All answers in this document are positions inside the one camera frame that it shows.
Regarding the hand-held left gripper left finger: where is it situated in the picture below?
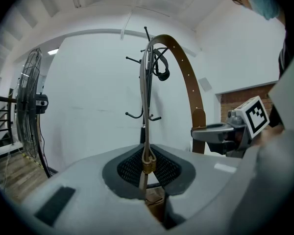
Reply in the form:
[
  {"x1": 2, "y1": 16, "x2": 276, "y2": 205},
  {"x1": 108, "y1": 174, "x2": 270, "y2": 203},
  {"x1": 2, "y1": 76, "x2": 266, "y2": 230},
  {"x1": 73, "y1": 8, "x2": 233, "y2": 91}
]
[{"x1": 21, "y1": 143, "x2": 167, "y2": 235}]

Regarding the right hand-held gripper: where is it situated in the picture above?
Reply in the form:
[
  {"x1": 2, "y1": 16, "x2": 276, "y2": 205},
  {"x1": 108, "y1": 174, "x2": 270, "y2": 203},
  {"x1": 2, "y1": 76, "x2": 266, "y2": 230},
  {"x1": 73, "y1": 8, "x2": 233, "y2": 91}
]
[{"x1": 191, "y1": 95, "x2": 270, "y2": 154}]

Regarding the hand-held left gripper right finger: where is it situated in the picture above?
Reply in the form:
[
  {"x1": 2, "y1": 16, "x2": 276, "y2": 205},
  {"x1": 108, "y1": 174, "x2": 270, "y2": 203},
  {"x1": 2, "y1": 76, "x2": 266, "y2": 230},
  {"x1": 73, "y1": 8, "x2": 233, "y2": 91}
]
[{"x1": 147, "y1": 143, "x2": 245, "y2": 235}]

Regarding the black metal coat rack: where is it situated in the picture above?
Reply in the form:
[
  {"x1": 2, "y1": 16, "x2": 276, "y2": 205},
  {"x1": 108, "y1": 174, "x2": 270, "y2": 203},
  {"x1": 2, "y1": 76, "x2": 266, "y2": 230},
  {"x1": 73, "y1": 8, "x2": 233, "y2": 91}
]
[{"x1": 125, "y1": 26, "x2": 171, "y2": 144}]

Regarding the person's right forearm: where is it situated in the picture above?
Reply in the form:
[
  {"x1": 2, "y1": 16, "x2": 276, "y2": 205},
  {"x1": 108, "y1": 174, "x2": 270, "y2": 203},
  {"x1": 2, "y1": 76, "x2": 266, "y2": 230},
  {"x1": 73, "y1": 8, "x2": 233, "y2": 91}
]
[{"x1": 253, "y1": 124, "x2": 285, "y2": 148}]

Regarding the black bag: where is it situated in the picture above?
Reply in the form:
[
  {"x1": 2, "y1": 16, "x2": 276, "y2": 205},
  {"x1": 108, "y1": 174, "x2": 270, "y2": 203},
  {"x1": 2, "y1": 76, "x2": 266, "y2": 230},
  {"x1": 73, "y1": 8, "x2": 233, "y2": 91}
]
[{"x1": 151, "y1": 47, "x2": 171, "y2": 82}]

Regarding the person's black shirt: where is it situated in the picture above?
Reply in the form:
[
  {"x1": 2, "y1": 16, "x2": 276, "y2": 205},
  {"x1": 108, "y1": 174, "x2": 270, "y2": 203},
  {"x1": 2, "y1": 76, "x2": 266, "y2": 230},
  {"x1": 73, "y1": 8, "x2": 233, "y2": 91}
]
[{"x1": 269, "y1": 21, "x2": 294, "y2": 129}]

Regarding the black standing fan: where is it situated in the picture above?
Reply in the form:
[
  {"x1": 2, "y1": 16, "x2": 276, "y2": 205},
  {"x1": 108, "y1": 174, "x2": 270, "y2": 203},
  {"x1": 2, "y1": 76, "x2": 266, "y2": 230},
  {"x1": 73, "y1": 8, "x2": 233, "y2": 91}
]
[{"x1": 15, "y1": 47, "x2": 52, "y2": 179}]

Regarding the black metal railing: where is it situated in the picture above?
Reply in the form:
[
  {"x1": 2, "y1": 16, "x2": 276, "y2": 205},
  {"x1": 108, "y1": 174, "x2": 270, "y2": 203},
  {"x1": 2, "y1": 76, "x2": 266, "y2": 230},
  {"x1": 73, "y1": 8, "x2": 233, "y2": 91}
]
[{"x1": 0, "y1": 94, "x2": 18, "y2": 152}]

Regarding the light blue face mask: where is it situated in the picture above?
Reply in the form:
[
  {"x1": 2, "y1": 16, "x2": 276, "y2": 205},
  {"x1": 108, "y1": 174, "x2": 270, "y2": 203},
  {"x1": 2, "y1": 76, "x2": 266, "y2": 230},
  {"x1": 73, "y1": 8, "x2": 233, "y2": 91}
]
[{"x1": 247, "y1": 0, "x2": 285, "y2": 21}]

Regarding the grey wall plate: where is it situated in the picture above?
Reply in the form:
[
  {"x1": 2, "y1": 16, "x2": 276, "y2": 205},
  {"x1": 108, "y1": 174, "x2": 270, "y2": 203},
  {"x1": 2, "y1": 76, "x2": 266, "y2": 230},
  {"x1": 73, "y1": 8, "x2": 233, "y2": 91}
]
[{"x1": 198, "y1": 77, "x2": 213, "y2": 92}]

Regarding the white cable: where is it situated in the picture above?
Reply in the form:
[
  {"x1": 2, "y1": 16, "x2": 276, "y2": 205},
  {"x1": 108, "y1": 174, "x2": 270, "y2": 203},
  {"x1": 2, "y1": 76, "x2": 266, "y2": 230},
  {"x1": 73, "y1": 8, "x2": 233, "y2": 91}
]
[{"x1": 2, "y1": 150, "x2": 12, "y2": 189}]

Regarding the white wall conduit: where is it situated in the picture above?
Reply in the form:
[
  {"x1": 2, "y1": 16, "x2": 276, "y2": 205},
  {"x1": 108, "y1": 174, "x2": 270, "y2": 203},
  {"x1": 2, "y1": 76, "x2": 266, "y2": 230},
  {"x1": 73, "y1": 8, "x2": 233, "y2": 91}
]
[{"x1": 119, "y1": 9, "x2": 133, "y2": 41}]

